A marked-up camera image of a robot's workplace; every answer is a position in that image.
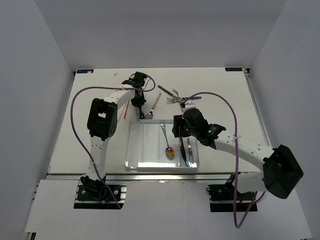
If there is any black handled spoon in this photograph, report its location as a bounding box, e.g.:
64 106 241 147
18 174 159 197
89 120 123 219
138 106 145 120

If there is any pink handled spoon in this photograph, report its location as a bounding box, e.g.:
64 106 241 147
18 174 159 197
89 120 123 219
145 93 162 120

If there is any rainbow iridescent knife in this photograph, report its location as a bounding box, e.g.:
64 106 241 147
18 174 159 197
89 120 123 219
178 136 188 167

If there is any rainbow iridescent spoon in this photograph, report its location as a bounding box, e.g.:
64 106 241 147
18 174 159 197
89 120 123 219
160 123 175 159

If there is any ornate silver knife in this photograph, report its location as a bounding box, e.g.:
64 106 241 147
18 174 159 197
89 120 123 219
186 137 195 168

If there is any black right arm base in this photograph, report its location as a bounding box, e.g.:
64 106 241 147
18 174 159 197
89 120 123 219
205 173 254 213

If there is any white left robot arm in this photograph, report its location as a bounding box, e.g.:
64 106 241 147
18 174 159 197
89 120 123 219
80 71 149 200

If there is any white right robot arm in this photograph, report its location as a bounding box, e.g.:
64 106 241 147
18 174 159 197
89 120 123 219
172 108 304 200

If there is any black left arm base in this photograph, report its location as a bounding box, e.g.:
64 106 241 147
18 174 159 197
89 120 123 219
73 176 127 210

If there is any orange chopstick right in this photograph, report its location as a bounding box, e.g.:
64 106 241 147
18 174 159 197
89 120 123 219
123 101 130 119

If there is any white divided cutlery tray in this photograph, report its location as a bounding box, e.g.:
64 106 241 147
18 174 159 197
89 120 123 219
125 119 200 172

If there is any blue label sticker left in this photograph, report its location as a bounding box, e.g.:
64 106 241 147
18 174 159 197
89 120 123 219
76 69 94 74

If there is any blue label sticker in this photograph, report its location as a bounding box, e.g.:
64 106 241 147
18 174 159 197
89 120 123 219
76 69 94 74
224 67 243 72

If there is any blue label sticker right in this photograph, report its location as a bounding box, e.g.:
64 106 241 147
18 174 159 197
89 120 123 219
224 67 243 72

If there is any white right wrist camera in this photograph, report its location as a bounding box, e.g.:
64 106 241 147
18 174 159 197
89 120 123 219
184 101 196 109

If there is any black handled fork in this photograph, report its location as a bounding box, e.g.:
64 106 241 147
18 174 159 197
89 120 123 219
157 85 180 100

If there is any green handled fork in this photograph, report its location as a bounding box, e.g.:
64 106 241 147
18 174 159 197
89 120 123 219
166 96 202 104

